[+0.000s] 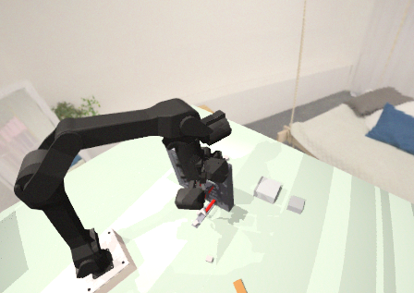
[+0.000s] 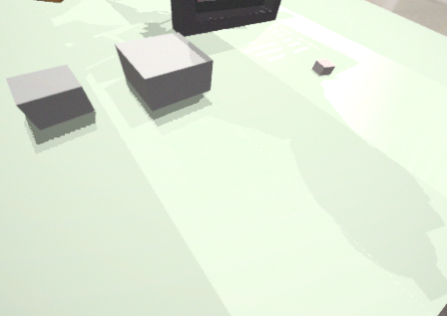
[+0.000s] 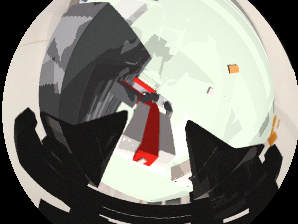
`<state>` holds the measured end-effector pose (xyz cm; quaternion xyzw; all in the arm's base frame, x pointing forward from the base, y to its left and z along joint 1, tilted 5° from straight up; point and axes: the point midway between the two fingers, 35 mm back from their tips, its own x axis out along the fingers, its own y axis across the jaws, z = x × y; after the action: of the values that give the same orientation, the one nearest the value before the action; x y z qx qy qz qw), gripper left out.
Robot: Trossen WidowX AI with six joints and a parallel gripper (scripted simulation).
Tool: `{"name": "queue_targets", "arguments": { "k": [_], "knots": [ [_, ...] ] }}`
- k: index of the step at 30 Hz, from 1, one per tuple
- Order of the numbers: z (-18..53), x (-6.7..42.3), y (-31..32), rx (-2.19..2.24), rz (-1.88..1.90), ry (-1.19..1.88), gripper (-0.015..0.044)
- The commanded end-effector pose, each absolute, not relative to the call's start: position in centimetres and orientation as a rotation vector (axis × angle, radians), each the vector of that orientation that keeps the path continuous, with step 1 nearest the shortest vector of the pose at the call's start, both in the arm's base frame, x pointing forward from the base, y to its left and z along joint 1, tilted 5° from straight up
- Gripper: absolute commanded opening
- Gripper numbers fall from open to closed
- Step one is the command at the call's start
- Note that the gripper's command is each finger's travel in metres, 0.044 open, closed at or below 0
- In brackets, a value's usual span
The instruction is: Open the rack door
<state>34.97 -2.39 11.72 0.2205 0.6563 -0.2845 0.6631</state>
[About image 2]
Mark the grey box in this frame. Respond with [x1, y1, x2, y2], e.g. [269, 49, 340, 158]
[115, 32, 214, 111]
[6, 65, 96, 130]

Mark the small pinkish-grey cube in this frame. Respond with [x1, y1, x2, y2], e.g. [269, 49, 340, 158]
[312, 59, 335, 76]

